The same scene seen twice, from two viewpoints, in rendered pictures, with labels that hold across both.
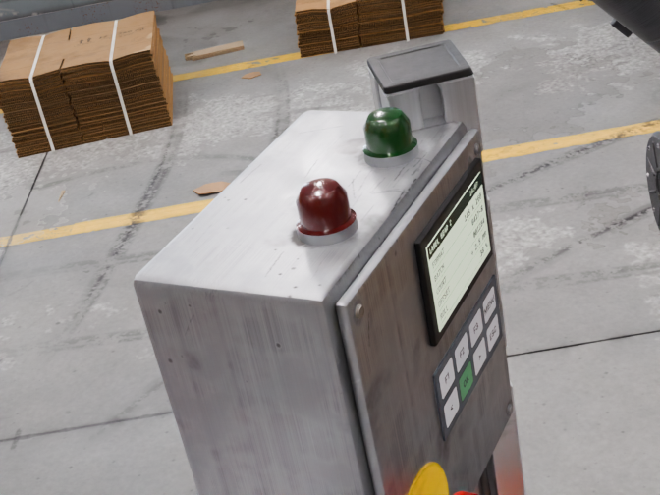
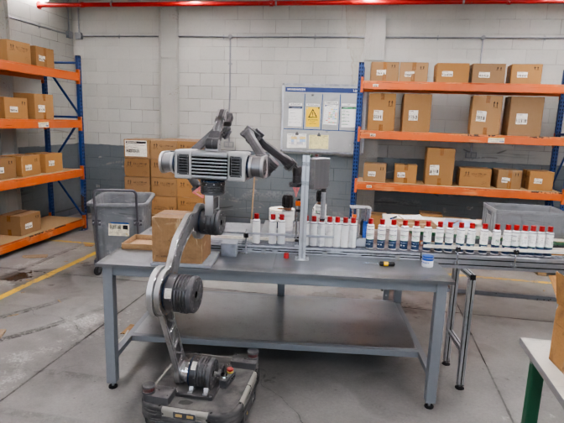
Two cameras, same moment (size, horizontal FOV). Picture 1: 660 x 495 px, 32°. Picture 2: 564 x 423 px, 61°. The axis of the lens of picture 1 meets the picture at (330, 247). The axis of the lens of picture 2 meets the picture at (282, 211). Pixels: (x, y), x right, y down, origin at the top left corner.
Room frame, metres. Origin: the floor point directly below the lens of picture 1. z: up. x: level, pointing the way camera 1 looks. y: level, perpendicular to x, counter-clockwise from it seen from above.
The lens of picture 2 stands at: (3.49, 0.13, 1.70)
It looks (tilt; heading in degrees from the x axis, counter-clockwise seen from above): 11 degrees down; 186
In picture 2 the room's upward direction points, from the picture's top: 2 degrees clockwise
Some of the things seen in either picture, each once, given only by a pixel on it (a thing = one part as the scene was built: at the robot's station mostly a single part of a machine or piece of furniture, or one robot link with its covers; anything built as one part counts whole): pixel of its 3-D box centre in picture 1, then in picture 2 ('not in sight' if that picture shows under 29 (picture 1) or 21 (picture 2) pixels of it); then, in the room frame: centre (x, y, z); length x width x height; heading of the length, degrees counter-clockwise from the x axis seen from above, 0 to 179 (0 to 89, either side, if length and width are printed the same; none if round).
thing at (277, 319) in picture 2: not in sight; (276, 300); (0.20, -0.25, 0.40); 2.04 x 1.25 x 0.81; 94
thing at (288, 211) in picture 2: not in sight; (287, 214); (0.11, -0.21, 1.03); 0.09 x 0.09 x 0.30
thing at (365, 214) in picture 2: not in sight; (358, 226); (0.27, 0.30, 1.01); 0.14 x 0.13 x 0.26; 94
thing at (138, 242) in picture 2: not in sight; (150, 242); (0.45, -1.11, 0.85); 0.30 x 0.26 x 0.04; 94
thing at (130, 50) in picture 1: (87, 82); not in sight; (4.50, 0.84, 0.16); 0.65 x 0.54 x 0.32; 91
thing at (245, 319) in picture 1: (354, 356); (315, 173); (0.46, 0.00, 1.38); 0.17 x 0.10 x 0.19; 149
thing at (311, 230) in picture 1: (323, 206); not in sight; (0.42, 0.00, 1.49); 0.03 x 0.03 x 0.02
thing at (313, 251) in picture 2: not in sight; (295, 248); (0.39, -0.12, 0.85); 1.65 x 0.11 x 0.05; 94
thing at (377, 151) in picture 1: (387, 133); not in sight; (0.48, -0.04, 1.49); 0.03 x 0.03 x 0.02
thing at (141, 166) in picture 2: not in sight; (173, 188); (-3.06, -2.19, 0.70); 1.20 x 0.82 x 1.39; 92
